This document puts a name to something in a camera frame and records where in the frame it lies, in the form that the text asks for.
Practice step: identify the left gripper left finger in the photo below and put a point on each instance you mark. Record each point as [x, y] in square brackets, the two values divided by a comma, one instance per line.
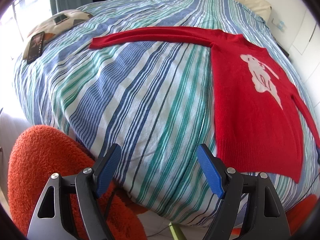
[53, 218]

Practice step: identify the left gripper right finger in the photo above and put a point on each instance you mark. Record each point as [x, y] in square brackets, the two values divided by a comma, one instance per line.
[264, 217]

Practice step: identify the red sweater white motif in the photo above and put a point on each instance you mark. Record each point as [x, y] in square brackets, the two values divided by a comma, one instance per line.
[257, 109]

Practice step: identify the striped blue green bedspread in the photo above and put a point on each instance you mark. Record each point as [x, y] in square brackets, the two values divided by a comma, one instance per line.
[154, 99]

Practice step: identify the black smartphone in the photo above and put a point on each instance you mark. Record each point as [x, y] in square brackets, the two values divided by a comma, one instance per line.
[35, 47]

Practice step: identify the patterned cream pillow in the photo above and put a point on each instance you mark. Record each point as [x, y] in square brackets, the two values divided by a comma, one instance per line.
[56, 25]

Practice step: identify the small phone on pillow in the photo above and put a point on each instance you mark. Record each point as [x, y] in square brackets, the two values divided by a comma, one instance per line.
[60, 18]

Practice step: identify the wall socket panel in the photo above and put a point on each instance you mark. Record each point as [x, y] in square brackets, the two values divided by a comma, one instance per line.
[279, 24]

